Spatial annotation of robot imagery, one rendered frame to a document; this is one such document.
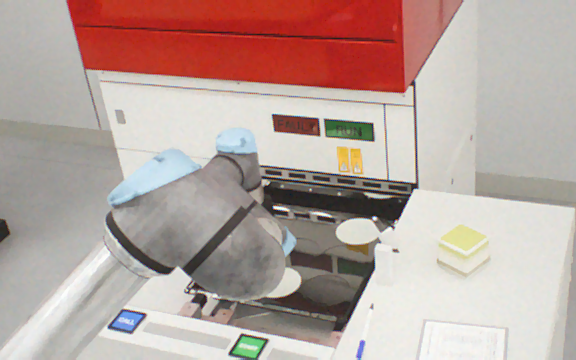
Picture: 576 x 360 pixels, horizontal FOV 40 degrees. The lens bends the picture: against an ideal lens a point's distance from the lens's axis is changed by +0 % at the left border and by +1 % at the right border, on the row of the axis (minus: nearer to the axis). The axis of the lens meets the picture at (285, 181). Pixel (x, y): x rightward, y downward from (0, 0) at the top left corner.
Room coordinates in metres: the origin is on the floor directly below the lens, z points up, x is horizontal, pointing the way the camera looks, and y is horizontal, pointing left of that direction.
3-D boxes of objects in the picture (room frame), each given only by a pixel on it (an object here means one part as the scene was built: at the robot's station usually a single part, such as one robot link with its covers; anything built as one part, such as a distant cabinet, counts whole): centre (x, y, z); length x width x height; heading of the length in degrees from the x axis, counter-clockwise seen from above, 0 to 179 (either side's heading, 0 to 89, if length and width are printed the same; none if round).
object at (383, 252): (1.22, -0.17, 1.03); 0.06 x 0.04 x 0.13; 153
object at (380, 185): (1.62, -0.09, 0.96); 0.44 x 0.01 x 0.02; 63
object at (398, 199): (1.62, -0.08, 0.89); 0.44 x 0.02 x 0.10; 63
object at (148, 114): (1.71, 0.07, 1.02); 0.82 x 0.03 x 0.40; 63
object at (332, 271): (1.42, 0.00, 0.90); 0.34 x 0.34 x 0.01; 63
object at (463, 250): (1.22, -0.32, 1.00); 0.07 x 0.07 x 0.07; 37
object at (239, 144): (1.32, 0.09, 1.21); 0.09 x 0.08 x 0.11; 149
